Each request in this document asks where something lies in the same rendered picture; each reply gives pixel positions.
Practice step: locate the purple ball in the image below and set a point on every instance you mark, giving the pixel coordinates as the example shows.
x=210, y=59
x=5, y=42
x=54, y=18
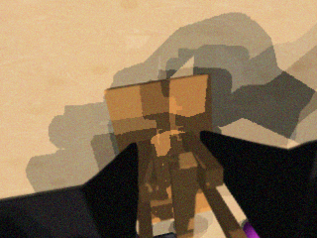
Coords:
x=250, y=232

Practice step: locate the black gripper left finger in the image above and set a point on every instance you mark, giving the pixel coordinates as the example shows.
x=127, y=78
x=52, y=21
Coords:
x=106, y=206

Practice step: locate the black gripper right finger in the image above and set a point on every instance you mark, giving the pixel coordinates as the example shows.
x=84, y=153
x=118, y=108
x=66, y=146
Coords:
x=274, y=186

